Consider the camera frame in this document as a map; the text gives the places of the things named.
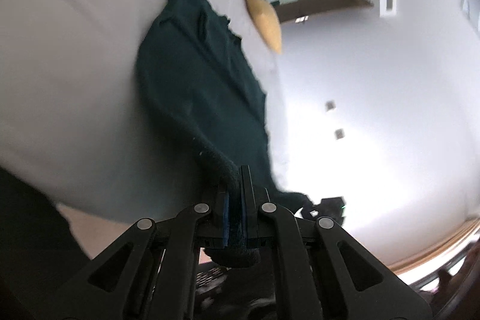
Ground yellow pillow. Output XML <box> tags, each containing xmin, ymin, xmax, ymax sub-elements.
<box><xmin>246</xmin><ymin>0</ymin><xmax>282</xmax><ymax>54</ymax></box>

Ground grey wall socket upper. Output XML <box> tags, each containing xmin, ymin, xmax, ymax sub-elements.
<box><xmin>325</xmin><ymin>101</ymin><xmax>336</xmax><ymax>111</ymax></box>

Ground grey wall socket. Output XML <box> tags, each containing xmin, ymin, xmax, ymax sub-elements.
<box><xmin>325</xmin><ymin>101</ymin><xmax>336</xmax><ymax>111</ymax></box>
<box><xmin>335</xmin><ymin>129</ymin><xmax>344</xmax><ymax>140</ymax></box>

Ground grey wall socket lower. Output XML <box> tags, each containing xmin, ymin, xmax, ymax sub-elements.
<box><xmin>335</xmin><ymin>129</ymin><xmax>344</xmax><ymax>140</ymax></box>

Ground dark green knitted garment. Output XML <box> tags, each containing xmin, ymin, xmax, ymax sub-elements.
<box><xmin>135</xmin><ymin>0</ymin><xmax>313</xmax><ymax>268</ymax></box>

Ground white bed sheet mattress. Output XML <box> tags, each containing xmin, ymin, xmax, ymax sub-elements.
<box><xmin>1</xmin><ymin>0</ymin><xmax>285</xmax><ymax>223</ymax></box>

